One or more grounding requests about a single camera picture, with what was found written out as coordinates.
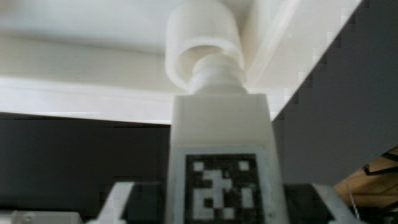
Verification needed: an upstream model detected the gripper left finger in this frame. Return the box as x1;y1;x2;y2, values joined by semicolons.
87;182;135;224

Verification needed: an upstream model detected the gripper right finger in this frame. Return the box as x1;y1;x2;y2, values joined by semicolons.
313;184;366;224

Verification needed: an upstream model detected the white leg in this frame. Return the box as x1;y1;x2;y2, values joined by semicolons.
165;54;290;224

